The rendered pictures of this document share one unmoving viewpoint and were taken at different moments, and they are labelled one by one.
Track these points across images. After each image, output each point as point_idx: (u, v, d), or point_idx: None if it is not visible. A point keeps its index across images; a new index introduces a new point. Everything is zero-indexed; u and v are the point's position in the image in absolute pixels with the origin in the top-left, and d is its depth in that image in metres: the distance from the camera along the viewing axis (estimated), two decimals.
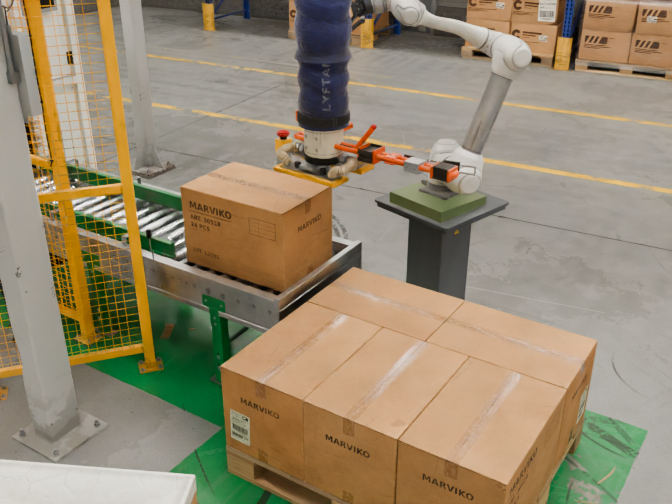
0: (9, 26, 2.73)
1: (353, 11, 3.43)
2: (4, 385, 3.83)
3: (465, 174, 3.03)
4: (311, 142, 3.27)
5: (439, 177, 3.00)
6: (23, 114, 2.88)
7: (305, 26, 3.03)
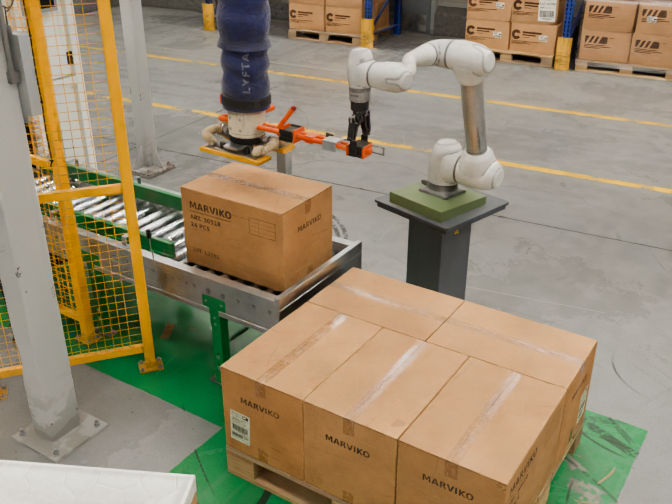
0: (9, 26, 2.73)
1: (363, 120, 3.22)
2: (4, 385, 3.83)
3: (375, 153, 3.26)
4: (235, 123, 3.46)
5: None
6: (23, 114, 2.88)
7: (224, 16, 3.23)
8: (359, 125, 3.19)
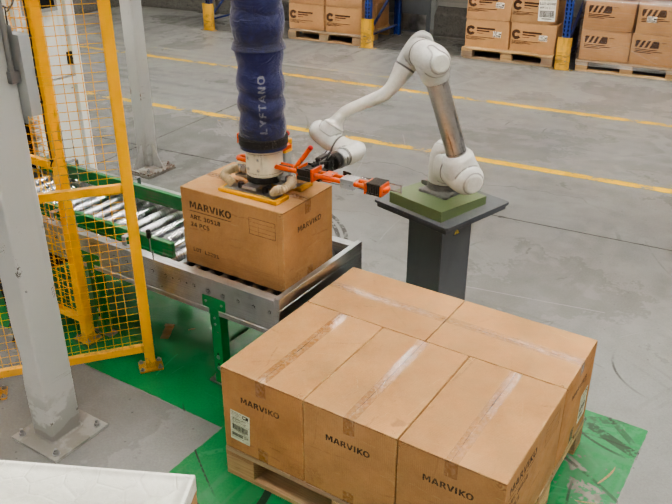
0: (9, 26, 2.73)
1: None
2: (4, 385, 3.83)
3: (393, 191, 3.27)
4: (253, 164, 3.49)
5: (372, 192, 3.26)
6: (23, 114, 2.88)
7: (238, 18, 3.19)
8: (322, 169, 3.53)
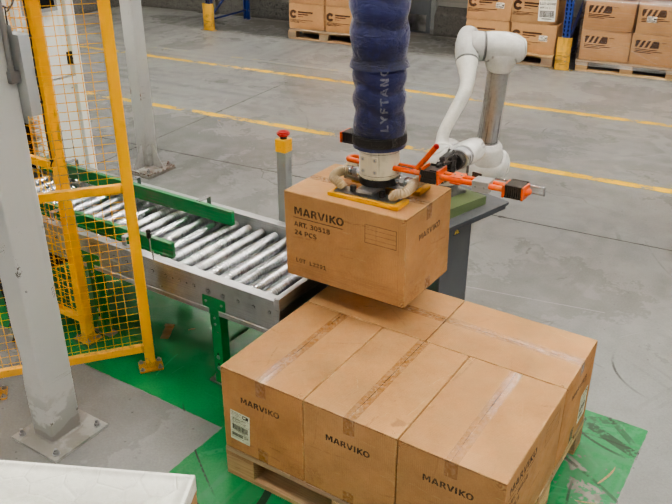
0: (9, 26, 2.73)
1: None
2: (4, 385, 3.83)
3: (534, 194, 2.91)
4: (369, 165, 3.15)
5: (511, 196, 2.90)
6: (23, 114, 2.88)
7: (362, 34, 2.90)
8: None
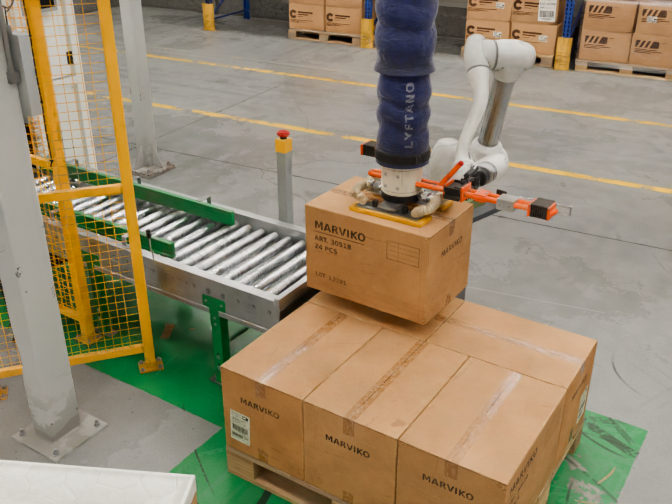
0: (9, 26, 2.73)
1: None
2: (4, 385, 3.83)
3: (560, 213, 2.88)
4: (392, 181, 3.12)
5: (537, 215, 2.87)
6: (23, 114, 2.88)
7: (389, 37, 2.85)
8: None
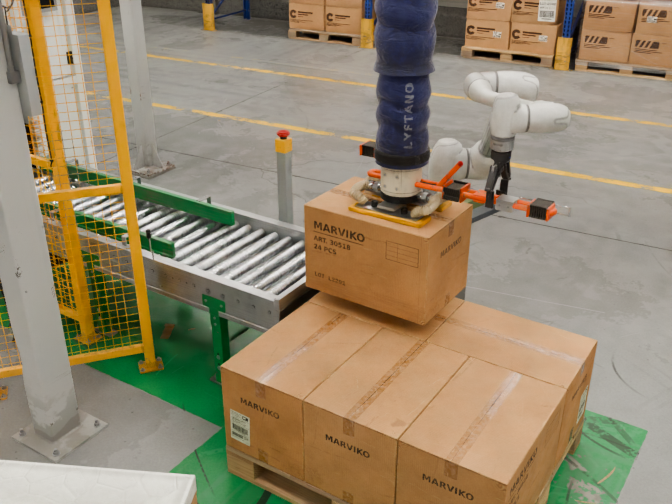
0: (9, 26, 2.73)
1: (503, 170, 2.94)
2: (4, 385, 3.83)
3: (559, 214, 2.89)
4: (391, 181, 3.12)
5: (536, 216, 2.87)
6: (23, 114, 2.88)
7: (388, 37, 2.85)
8: (499, 175, 2.91)
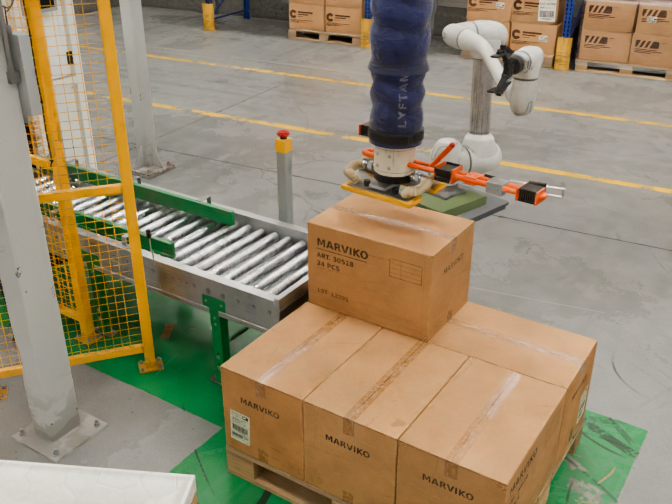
0: (9, 26, 2.73)
1: (503, 64, 3.09)
2: (4, 385, 3.83)
3: (552, 196, 2.87)
4: (384, 160, 3.10)
5: (525, 199, 2.83)
6: (23, 114, 2.88)
7: (383, 36, 2.86)
8: (501, 76, 3.11)
